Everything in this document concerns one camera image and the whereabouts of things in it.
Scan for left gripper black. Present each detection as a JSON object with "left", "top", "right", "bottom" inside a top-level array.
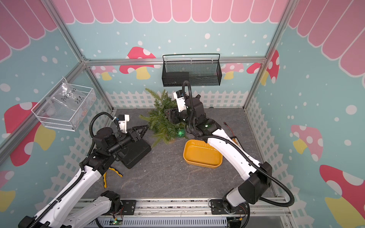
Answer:
[{"left": 108, "top": 125, "right": 149, "bottom": 155}]

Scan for small green christmas tree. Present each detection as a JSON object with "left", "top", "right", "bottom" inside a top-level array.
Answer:
[{"left": 139, "top": 88, "right": 187, "bottom": 148}]

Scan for green glitter ball ornament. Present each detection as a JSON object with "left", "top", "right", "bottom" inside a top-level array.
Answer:
[{"left": 177, "top": 129, "right": 185, "bottom": 138}]

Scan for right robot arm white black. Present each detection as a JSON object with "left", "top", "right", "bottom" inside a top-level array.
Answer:
[{"left": 165, "top": 80, "right": 295, "bottom": 213}]

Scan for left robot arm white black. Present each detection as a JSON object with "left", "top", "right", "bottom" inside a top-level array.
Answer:
[{"left": 18, "top": 112, "right": 151, "bottom": 228}]

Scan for black flat box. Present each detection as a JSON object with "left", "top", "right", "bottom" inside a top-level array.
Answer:
[{"left": 117, "top": 139, "right": 152, "bottom": 169}]

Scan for yellow plastic tray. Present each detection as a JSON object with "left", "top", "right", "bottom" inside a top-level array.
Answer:
[{"left": 183, "top": 140, "right": 223, "bottom": 169}]

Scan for black box in mesh basket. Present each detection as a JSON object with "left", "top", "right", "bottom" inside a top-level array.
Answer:
[{"left": 162, "top": 72, "right": 189, "bottom": 87}]

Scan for clear plastic bag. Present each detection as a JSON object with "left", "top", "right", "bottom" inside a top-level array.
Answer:
[{"left": 42, "top": 80, "right": 87, "bottom": 121}]

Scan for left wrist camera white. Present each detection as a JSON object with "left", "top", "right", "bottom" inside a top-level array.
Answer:
[{"left": 117, "top": 115, "right": 130, "bottom": 134}]

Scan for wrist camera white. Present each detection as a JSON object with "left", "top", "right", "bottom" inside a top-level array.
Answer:
[
  {"left": 117, "top": 115, "right": 130, "bottom": 134},
  {"left": 173, "top": 90, "right": 186, "bottom": 113}
]

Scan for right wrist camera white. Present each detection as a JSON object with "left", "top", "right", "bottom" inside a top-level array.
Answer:
[{"left": 173, "top": 90, "right": 186, "bottom": 113}]

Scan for black wire mesh basket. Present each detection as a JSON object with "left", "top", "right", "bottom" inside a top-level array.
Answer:
[{"left": 162, "top": 53, "right": 222, "bottom": 86}]

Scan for black charging board with wire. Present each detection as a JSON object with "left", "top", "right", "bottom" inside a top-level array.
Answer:
[{"left": 223, "top": 122, "right": 243, "bottom": 149}]

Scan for yellow handled pliers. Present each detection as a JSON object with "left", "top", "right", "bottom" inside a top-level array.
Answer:
[{"left": 102, "top": 167, "right": 124, "bottom": 189}]

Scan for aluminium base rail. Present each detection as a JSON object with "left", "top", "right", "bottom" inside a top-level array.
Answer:
[{"left": 54, "top": 197, "right": 291, "bottom": 228}]

